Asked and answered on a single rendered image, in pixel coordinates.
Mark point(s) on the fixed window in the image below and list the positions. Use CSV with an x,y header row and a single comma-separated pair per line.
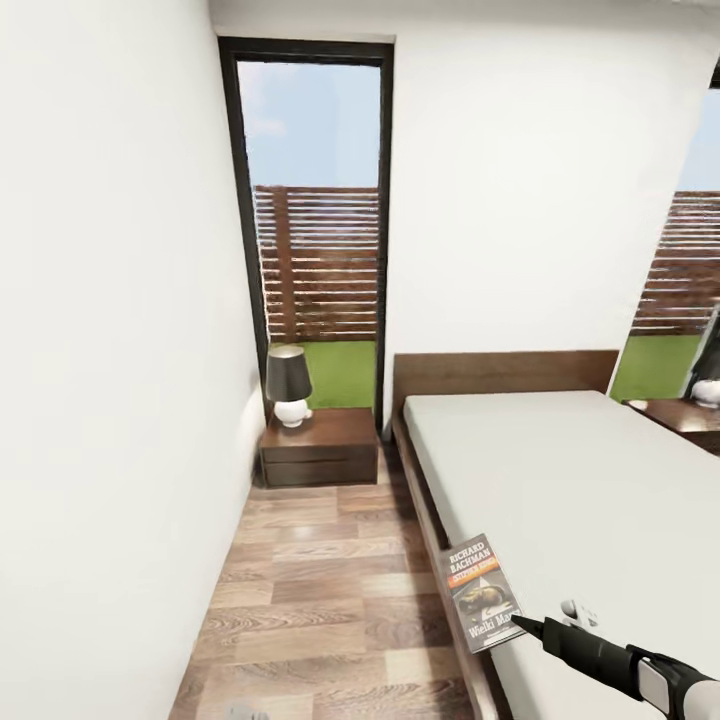
x,y
310,129
679,312

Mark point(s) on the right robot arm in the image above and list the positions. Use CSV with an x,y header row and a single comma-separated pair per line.
x,y
673,687

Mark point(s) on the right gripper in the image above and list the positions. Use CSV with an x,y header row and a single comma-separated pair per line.
x,y
579,649

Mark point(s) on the bed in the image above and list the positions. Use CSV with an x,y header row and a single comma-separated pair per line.
x,y
581,497

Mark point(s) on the hardback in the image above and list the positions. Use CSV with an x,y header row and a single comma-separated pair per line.
x,y
482,594

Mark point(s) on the nightstand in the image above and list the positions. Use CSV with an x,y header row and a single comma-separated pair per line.
x,y
331,447
685,417

